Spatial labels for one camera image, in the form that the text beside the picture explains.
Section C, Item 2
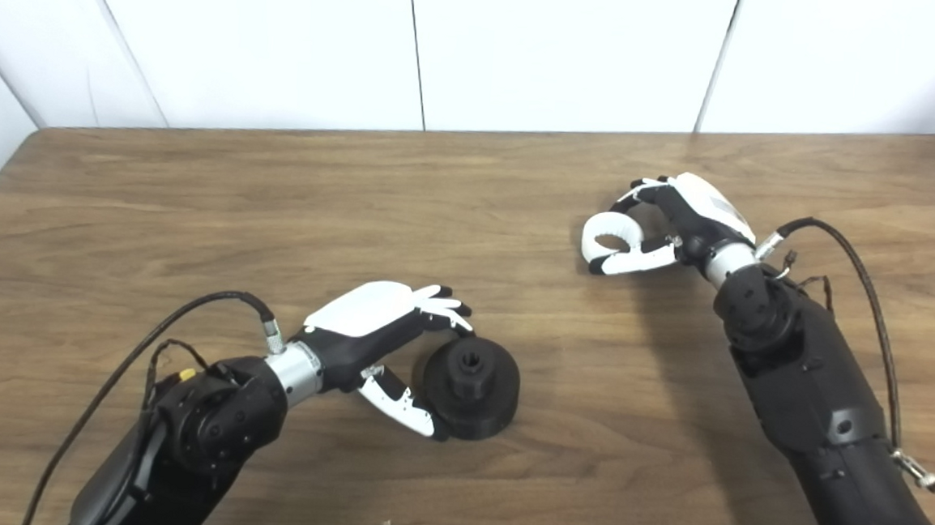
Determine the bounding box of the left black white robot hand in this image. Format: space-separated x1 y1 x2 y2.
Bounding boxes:
295 275 476 442

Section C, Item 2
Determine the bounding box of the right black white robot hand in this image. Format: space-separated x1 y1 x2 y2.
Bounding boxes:
588 167 760 285

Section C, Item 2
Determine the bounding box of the white toothed ring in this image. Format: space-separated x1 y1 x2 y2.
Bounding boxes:
580 209 647 267

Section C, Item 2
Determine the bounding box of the round black stepped part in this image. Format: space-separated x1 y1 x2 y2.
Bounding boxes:
419 333 523 443

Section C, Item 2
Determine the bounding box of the thin right arm wire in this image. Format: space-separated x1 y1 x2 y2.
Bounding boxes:
773 249 839 314

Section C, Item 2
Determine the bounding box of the thin arm wire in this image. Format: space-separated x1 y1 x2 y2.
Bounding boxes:
143 338 211 410
773 249 839 314

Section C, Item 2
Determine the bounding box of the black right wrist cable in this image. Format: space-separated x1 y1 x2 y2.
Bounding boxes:
742 214 935 493

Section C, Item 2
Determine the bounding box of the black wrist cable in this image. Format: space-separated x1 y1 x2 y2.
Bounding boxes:
21 279 288 525
742 214 935 493

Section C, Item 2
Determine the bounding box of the thin left arm wire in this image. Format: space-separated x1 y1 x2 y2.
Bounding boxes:
143 338 211 410

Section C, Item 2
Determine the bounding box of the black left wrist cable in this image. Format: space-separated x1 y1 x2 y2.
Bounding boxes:
21 279 288 525

